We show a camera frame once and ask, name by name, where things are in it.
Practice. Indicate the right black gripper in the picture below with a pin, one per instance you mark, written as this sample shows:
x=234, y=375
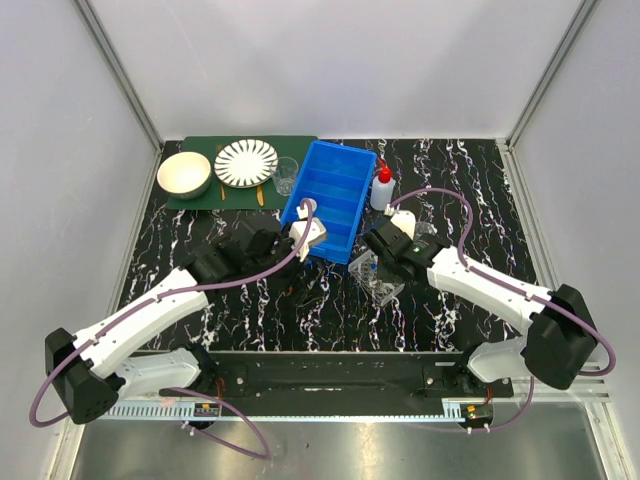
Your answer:
x=389, y=275

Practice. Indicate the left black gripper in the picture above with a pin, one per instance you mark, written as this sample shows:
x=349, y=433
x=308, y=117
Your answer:
x=282, y=248

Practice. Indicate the clear tube rack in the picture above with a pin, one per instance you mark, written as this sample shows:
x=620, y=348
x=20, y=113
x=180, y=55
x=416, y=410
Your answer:
x=381, y=293

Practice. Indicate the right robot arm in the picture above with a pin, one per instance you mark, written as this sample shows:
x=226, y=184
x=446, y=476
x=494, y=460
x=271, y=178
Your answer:
x=555, y=327

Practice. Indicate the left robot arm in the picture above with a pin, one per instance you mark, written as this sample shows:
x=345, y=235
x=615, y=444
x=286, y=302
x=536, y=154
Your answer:
x=94, y=368

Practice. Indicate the small glass beaker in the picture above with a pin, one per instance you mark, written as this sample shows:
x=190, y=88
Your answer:
x=424, y=228

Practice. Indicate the small white crucible cup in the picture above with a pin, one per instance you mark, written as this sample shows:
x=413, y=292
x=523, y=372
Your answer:
x=309, y=202

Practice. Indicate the squeeze bottle red cap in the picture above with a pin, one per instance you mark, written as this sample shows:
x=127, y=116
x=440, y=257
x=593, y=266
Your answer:
x=382, y=188

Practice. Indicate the gold knife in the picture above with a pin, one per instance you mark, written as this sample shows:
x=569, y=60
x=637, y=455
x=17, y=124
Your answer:
x=260, y=195

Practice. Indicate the blue compartment bin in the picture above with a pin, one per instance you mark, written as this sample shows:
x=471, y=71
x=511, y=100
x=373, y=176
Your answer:
x=337, y=177

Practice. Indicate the clear drinking glass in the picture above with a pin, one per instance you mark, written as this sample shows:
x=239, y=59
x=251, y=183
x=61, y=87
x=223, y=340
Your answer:
x=285, y=175

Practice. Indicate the striped white plate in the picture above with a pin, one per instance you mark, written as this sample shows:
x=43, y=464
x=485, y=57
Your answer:
x=245, y=163

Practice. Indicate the white ceramic bowl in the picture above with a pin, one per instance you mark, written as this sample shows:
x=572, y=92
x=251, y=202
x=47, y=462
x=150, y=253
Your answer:
x=185, y=175

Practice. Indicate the gold fork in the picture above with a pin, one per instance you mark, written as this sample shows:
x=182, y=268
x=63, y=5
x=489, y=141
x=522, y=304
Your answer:
x=222, y=192

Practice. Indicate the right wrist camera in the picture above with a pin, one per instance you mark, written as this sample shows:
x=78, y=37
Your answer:
x=404, y=220

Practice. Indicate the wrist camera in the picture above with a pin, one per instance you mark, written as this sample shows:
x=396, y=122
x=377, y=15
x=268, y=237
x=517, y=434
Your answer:
x=307, y=232
x=404, y=220

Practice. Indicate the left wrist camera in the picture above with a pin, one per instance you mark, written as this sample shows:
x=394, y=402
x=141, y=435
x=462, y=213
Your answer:
x=307, y=232

